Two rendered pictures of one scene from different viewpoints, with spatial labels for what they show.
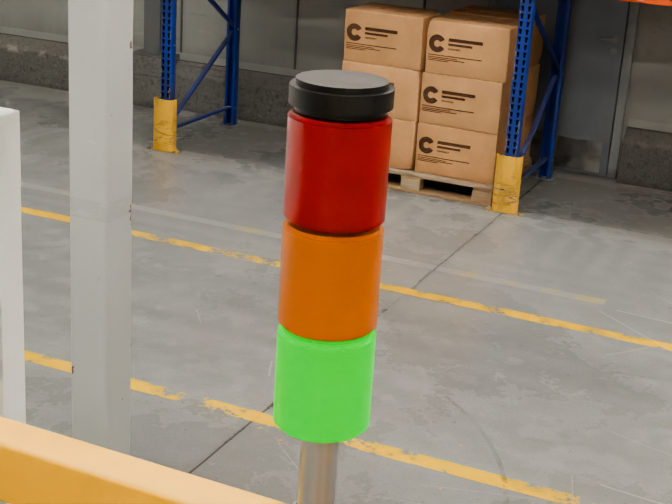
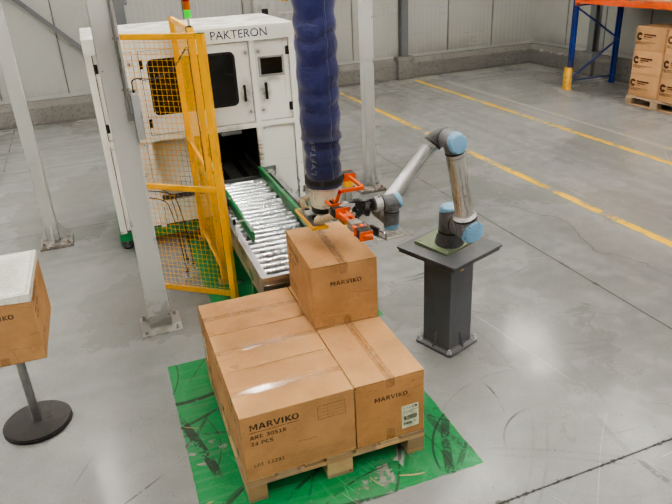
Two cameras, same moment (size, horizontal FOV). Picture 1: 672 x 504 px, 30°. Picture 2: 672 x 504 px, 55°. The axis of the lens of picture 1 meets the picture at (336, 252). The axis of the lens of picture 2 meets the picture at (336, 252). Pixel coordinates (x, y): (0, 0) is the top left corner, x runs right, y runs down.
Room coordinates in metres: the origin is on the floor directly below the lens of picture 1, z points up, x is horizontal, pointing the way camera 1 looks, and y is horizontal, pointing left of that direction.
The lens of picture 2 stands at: (-2.12, -4.28, 2.56)
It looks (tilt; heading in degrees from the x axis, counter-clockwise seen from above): 25 degrees down; 47
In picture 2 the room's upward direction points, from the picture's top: 3 degrees counter-clockwise
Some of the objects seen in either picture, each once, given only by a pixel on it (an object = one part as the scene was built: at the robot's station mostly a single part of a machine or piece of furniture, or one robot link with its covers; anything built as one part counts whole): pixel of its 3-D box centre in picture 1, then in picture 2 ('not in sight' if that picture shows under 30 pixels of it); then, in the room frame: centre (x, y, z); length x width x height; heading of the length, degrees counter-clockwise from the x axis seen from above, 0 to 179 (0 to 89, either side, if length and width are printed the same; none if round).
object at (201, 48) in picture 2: not in sight; (174, 180); (0.21, -0.10, 1.05); 0.87 x 0.10 x 2.10; 118
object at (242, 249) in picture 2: not in sight; (230, 229); (0.63, -0.11, 0.50); 2.31 x 0.05 x 0.19; 66
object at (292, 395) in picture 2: not in sight; (302, 362); (-0.10, -1.80, 0.34); 1.20 x 1.00 x 0.40; 66
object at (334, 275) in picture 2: not in sight; (330, 271); (0.30, -1.65, 0.74); 0.60 x 0.40 x 0.40; 63
